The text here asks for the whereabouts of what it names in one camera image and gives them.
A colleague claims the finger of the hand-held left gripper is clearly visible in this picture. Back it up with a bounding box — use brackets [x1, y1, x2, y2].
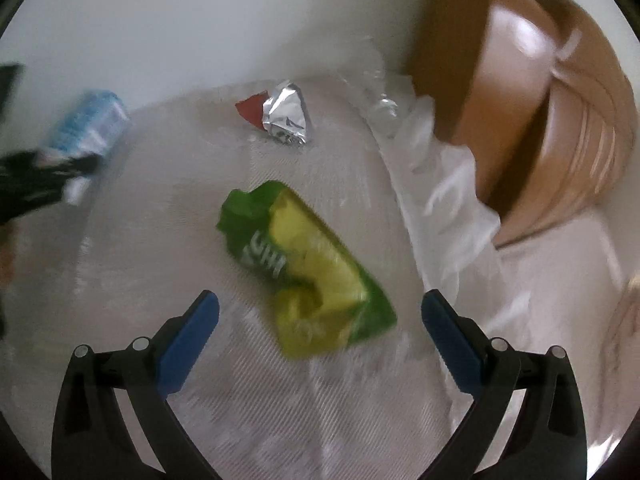
[0, 150, 103, 227]
[0, 62, 27, 122]

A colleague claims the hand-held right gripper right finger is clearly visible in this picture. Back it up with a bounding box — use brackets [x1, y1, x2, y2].
[421, 289, 587, 480]

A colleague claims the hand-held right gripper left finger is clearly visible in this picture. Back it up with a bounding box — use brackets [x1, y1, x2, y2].
[51, 290, 221, 480]

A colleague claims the blue white milk carton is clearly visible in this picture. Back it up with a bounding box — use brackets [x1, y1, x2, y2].
[39, 89, 132, 206]

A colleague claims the green yellow snack bag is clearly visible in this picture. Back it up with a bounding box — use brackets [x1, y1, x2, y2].
[216, 180, 398, 361]

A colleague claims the bed with pink sheet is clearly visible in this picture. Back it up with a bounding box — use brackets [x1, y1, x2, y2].
[450, 200, 640, 467]

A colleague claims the red silver foil wrapper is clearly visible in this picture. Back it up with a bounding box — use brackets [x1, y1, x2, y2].
[235, 79, 313, 147]

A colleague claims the plain wooden bed panel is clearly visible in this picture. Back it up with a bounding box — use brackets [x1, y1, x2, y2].
[404, 0, 557, 217]

